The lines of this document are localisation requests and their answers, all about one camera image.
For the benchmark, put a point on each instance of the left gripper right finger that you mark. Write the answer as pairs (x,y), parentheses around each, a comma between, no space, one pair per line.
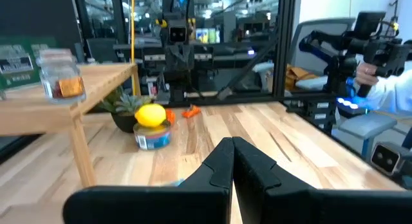
(305,208)

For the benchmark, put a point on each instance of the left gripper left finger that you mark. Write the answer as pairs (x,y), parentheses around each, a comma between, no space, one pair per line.
(161,204)

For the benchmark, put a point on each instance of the cork-lid glass spice jar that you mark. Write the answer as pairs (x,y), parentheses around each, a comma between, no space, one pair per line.
(61,79)

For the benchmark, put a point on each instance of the dark green spice tin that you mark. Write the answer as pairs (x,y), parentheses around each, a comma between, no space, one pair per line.
(19,63)

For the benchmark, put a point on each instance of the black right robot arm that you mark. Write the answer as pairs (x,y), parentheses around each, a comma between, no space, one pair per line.
(178,87)

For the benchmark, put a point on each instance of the person's forearm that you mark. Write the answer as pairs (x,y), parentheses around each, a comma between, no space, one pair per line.
(392,92)

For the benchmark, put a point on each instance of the wooden slatted shelf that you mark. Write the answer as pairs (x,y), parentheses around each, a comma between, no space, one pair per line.
(38,114)

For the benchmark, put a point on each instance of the orange candy wrapper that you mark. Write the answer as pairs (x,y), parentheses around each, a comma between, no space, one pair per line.
(170,116)
(191,112)

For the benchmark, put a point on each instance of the yellow lemon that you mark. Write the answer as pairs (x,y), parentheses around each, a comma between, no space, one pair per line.
(150,115)

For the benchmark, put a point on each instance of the blue tuna can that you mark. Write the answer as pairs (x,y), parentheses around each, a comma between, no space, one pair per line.
(153,138)

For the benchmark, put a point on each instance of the grey blue stool seat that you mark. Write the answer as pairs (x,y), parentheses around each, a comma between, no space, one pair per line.
(367,125)

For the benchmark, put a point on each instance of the brown paper bag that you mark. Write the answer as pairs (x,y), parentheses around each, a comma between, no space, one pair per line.
(299,77)

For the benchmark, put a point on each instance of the grey mesh chair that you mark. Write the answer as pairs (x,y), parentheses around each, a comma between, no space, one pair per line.
(322,27)

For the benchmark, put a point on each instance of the person's hand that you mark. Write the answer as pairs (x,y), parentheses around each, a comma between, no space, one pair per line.
(367,74)

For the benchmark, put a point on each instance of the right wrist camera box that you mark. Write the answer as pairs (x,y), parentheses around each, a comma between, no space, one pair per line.
(177,31)

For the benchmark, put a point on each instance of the black table-level camera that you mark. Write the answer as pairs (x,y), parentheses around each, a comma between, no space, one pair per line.
(386,158)

